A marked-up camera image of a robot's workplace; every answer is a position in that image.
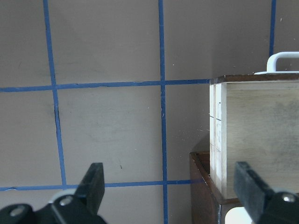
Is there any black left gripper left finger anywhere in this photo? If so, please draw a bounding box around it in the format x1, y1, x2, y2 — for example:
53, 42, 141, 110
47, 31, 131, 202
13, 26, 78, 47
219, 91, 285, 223
0, 163, 105, 224

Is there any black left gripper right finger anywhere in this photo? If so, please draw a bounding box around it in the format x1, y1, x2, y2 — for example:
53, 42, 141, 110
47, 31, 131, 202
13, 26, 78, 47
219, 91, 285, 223
234, 161, 299, 224

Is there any light wooden drawer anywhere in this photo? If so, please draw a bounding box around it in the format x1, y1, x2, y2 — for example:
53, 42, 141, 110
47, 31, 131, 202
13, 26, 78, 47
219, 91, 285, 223
209, 73, 299, 199

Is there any white drawer handle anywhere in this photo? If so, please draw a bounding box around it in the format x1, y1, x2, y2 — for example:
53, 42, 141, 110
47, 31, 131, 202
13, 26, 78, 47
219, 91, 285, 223
254, 51, 299, 75

